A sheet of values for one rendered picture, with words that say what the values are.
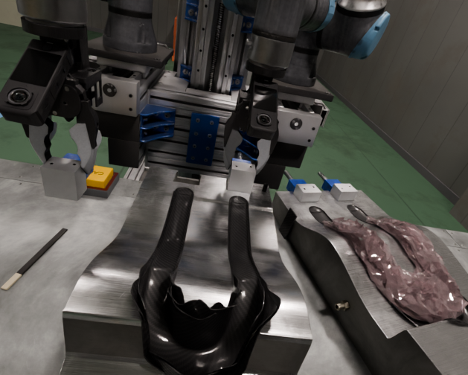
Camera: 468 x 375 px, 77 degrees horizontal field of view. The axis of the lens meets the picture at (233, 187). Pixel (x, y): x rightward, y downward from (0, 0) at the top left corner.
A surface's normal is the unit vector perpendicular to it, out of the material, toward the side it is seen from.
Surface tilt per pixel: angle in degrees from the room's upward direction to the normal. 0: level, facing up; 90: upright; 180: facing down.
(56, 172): 90
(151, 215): 3
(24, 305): 0
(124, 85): 90
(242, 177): 89
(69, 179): 90
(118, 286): 2
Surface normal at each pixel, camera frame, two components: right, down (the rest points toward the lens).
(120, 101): 0.02, 0.55
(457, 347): 0.19, -0.82
